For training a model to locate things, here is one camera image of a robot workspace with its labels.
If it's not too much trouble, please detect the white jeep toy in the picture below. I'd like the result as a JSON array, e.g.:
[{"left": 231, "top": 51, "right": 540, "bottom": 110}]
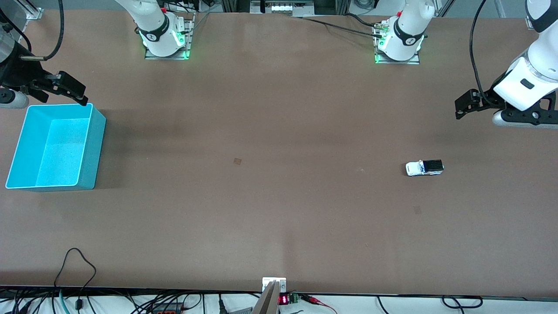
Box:
[{"left": 405, "top": 160, "right": 445, "bottom": 177}]

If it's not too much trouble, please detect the turquoise plastic bin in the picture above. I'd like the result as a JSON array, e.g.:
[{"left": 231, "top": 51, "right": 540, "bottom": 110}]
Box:
[{"left": 5, "top": 103, "right": 106, "bottom": 191}]

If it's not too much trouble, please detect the white control box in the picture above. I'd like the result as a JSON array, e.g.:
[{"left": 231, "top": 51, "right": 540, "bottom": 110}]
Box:
[{"left": 251, "top": 0, "right": 315, "bottom": 17}]

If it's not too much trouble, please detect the black power strip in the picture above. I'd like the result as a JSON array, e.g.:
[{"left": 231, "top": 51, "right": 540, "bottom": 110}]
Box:
[{"left": 150, "top": 304, "right": 187, "bottom": 314}]

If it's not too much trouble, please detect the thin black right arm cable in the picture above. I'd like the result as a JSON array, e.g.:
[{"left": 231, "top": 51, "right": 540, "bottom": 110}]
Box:
[{"left": 0, "top": 10, "right": 32, "bottom": 53}]

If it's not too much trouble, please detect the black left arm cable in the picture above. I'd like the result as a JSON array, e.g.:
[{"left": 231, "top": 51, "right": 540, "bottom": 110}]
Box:
[{"left": 470, "top": 0, "right": 508, "bottom": 107}]

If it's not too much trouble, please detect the aluminium frame corner bracket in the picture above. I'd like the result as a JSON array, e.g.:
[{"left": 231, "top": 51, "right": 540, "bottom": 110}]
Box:
[{"left": 17, "top": 0, "right": 44, "bottom": 20}]

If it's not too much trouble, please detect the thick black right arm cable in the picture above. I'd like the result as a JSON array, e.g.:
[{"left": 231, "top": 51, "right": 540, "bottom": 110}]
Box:
[{"left": 20, "top": 0, "right": 65, "bottom": 61}]

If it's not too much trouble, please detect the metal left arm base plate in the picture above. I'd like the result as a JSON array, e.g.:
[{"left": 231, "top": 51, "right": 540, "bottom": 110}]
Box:
[{"left": 374, "top": 22, "right": 420, "bottom": 65}]

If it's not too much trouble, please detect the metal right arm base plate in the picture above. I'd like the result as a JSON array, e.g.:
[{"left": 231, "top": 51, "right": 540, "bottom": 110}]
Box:
[{"left": 145, "top": 13, "right": 192, "bottom": 60}]

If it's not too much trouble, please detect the short black table cable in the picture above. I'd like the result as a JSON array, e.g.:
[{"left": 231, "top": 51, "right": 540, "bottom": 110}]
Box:
[{"left": 344, "top": 13, "right": 384, "bottom": 29}]

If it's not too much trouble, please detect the long black table cable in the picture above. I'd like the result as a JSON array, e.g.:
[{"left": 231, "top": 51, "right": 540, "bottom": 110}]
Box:
[{"left": 291, "top": 16, "right": 386, "bottom": 40}]

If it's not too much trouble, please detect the black looped cable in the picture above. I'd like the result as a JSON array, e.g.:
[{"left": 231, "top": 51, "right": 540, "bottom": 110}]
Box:
[{"left": 54, "top": 248, "right": 97, "bottom": 310}]

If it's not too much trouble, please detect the black coiled floor cable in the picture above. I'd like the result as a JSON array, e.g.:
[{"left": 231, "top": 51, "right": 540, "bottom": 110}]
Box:
[{"left": 442, "top": 295, "right": 484, "bottom": 310}]

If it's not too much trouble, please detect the red clip wire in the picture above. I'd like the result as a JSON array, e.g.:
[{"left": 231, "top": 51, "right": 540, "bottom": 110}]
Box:
[{"left": 301, "top": 294, "right": 337, "bottom": 314}]

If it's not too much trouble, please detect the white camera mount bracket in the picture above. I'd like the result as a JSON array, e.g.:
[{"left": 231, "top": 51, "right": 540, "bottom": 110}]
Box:
[{"left": 262, "top": 277, "right": 287, "bottom": 293}]

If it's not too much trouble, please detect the grey camera mount bar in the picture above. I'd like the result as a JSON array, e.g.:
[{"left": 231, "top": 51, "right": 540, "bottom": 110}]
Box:
[{"left": 252, "top": 281, "right": 279, "bottom": 314}]

